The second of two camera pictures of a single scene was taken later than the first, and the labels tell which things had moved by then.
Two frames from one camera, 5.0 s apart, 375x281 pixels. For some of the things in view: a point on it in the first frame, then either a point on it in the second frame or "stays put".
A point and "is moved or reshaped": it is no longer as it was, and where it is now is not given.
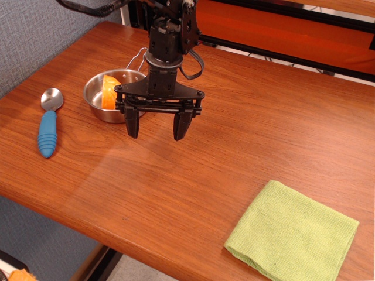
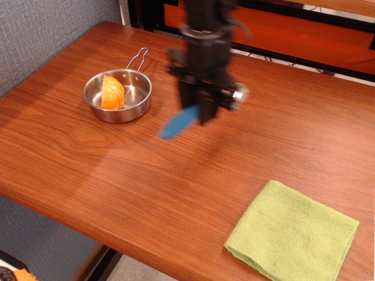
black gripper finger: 132,120 to 190,94
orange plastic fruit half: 109,95 stays put
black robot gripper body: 160,91 to 205,62
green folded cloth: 290,237 stays put
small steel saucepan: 92,89 stays put
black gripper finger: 182,118 to 208,106
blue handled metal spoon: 51,99 is moved or reshaped
